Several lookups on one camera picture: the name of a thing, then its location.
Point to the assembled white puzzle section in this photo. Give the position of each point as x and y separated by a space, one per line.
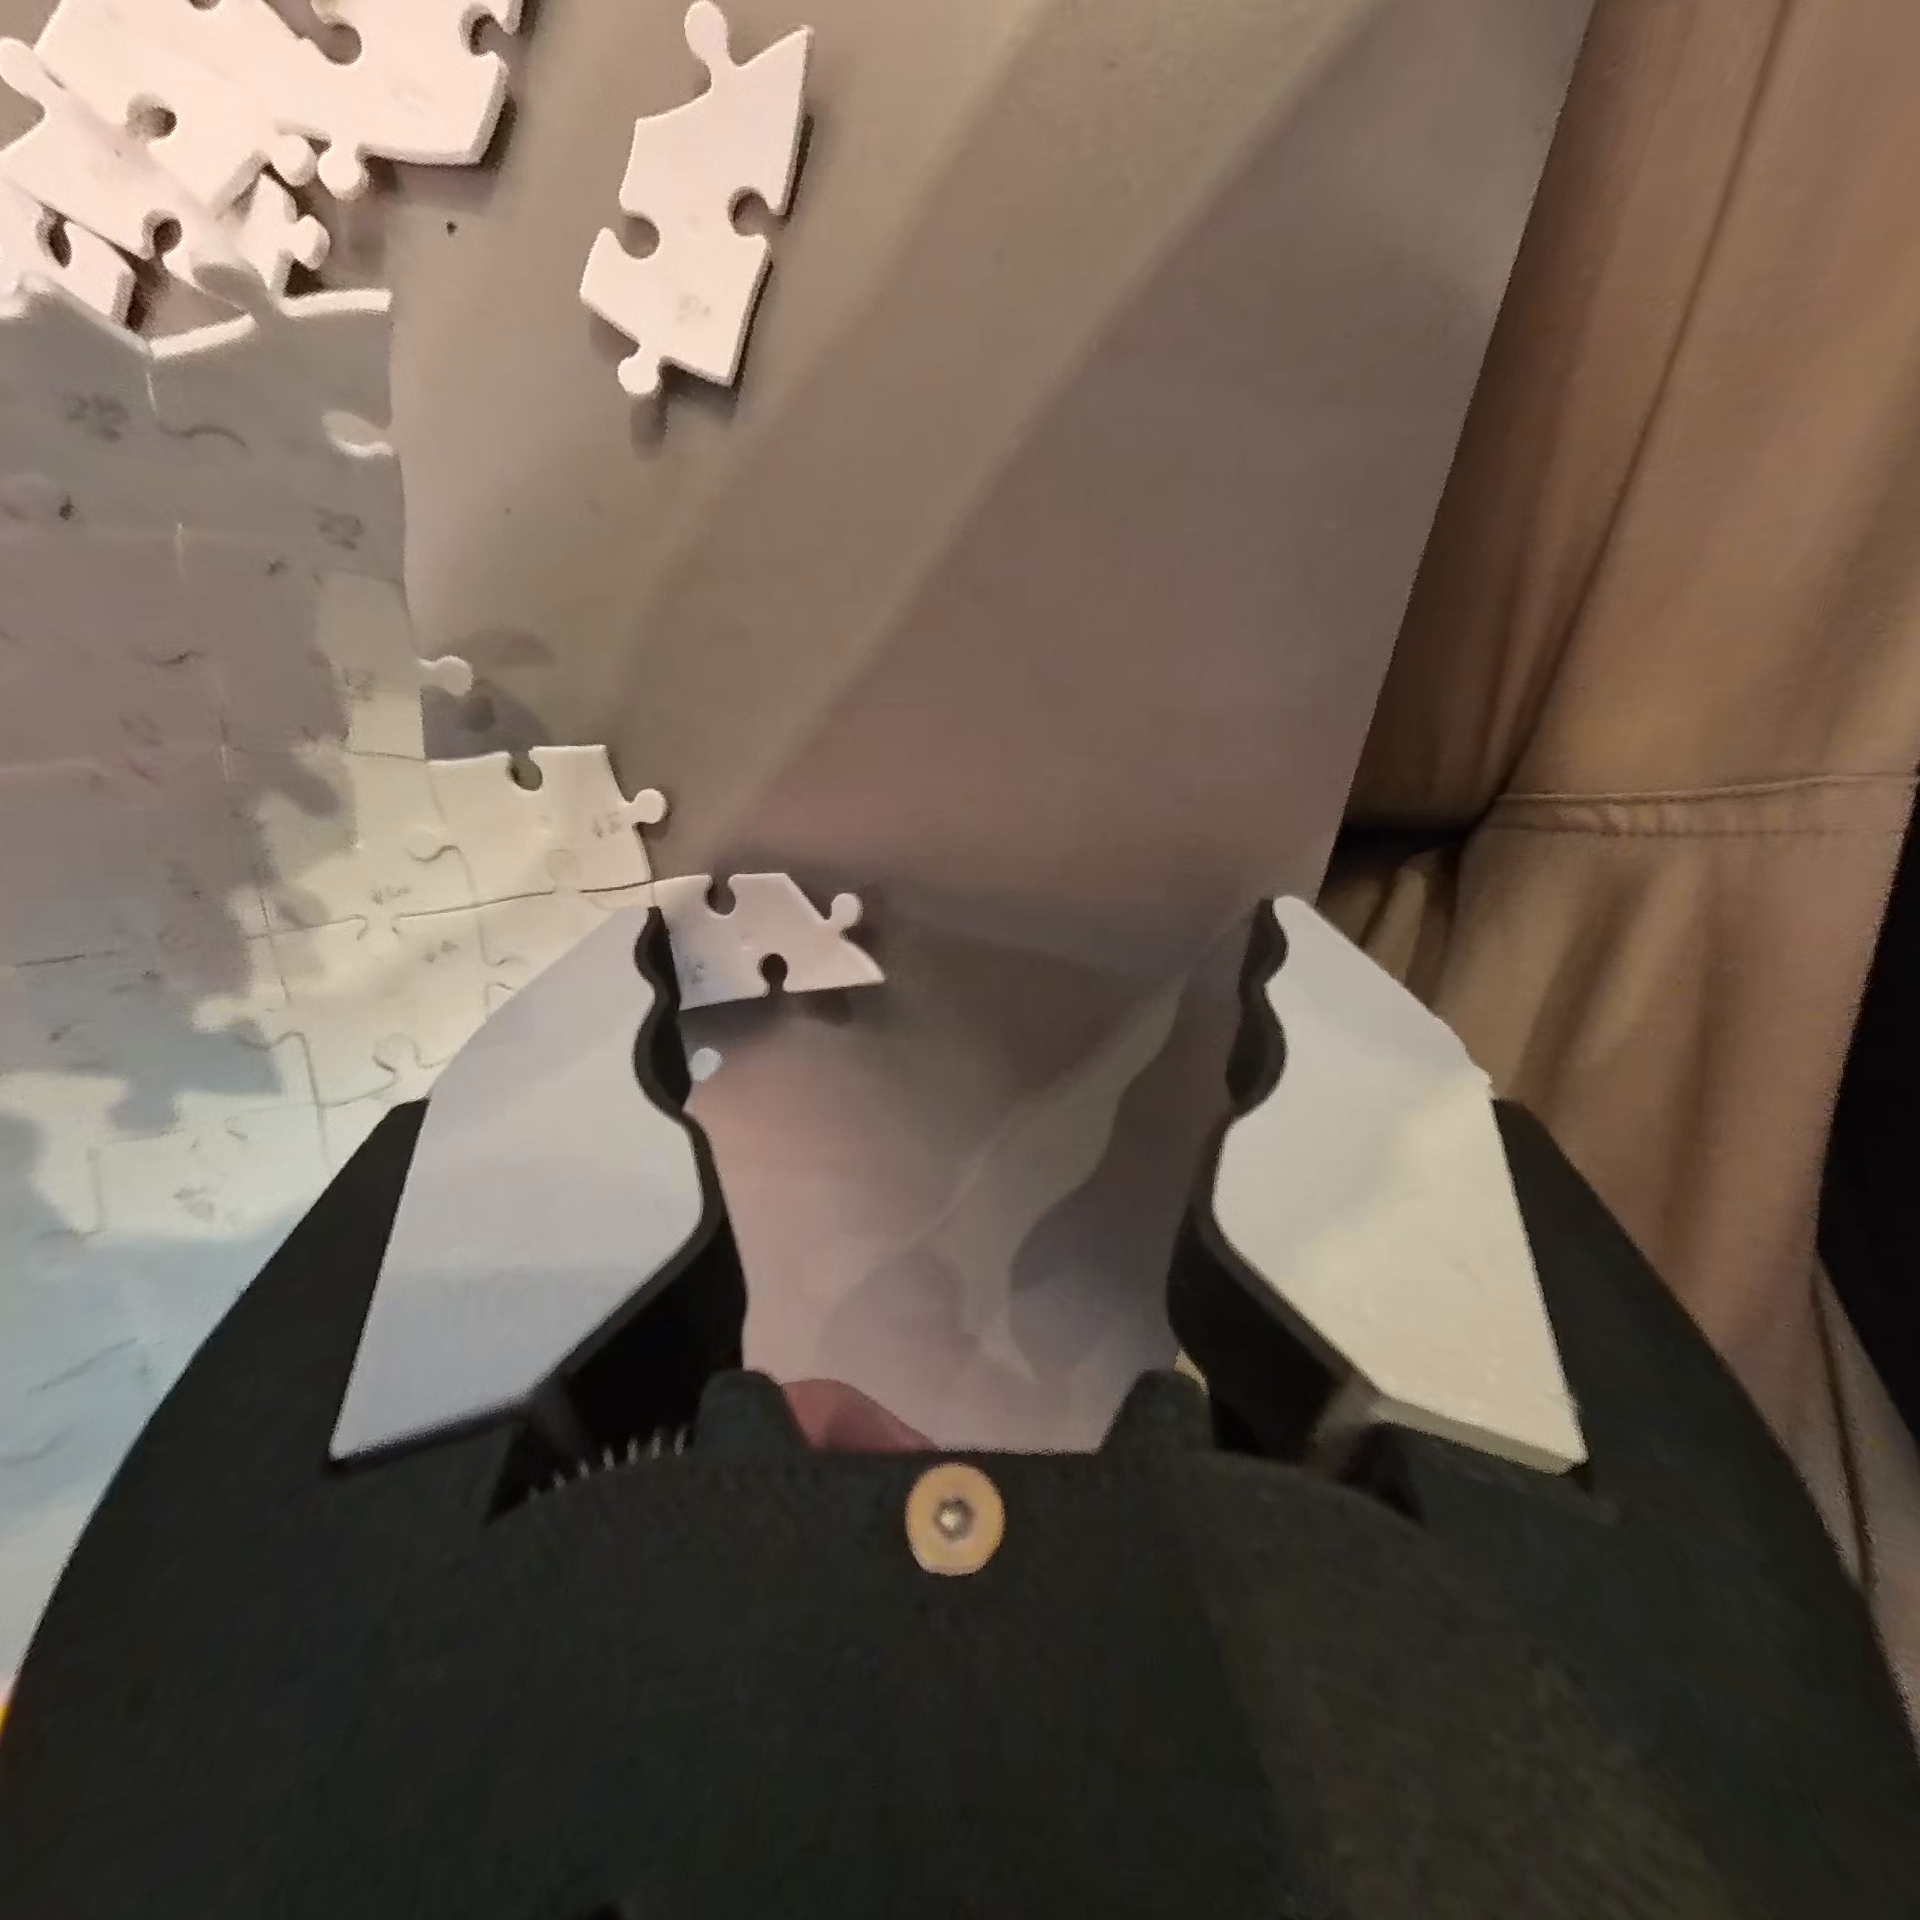
165 780

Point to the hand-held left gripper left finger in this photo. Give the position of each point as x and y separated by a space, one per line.
511 1200

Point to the person's beige clothing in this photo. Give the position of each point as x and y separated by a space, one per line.
1651 451

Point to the white jigsaw puzzle piece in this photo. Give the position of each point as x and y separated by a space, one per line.
435 82
224 74
263 232
60 164
698 194
772 938

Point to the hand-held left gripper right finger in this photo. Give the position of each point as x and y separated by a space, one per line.
1394 1200

